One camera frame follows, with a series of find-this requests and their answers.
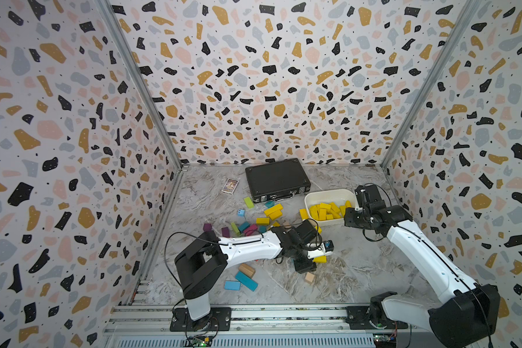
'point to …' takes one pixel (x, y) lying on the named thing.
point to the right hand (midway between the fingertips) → (350, 216)
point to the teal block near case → (270, 204)
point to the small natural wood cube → (309, 278)
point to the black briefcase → (275, 180)
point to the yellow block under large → (275, 215)
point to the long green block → (235, 228)
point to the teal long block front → (246, 280)
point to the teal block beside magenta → (243, 225)
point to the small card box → (230, 185)
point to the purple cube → (207, 227)
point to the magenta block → (250, 229)
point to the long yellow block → (304, 214)
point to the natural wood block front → (247, 270)
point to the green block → (249, 202)
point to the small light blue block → (230, 285)
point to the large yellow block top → (273, 209)
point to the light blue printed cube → (241, 212)
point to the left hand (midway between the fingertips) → (316, 260)
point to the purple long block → (225, 232)
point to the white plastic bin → (329, 206)
